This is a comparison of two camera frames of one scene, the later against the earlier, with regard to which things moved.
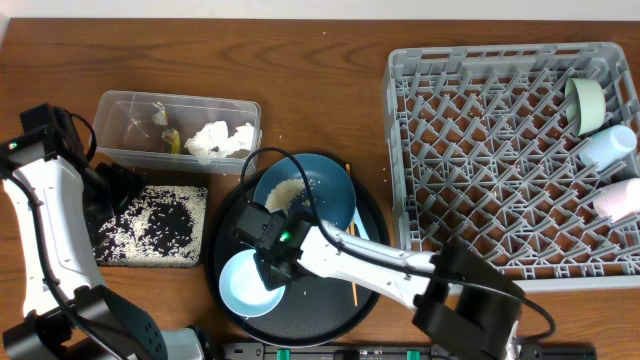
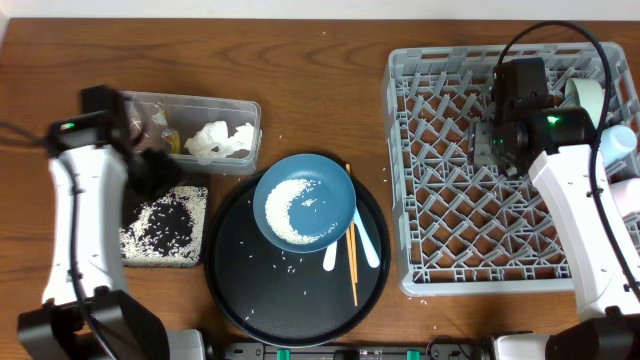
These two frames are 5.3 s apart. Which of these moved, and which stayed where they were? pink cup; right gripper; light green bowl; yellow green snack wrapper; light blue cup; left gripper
Moved: left gripper; right gripper
Stayed: light blue cup; yellow green snack wrapper; light green bowl; pink cup
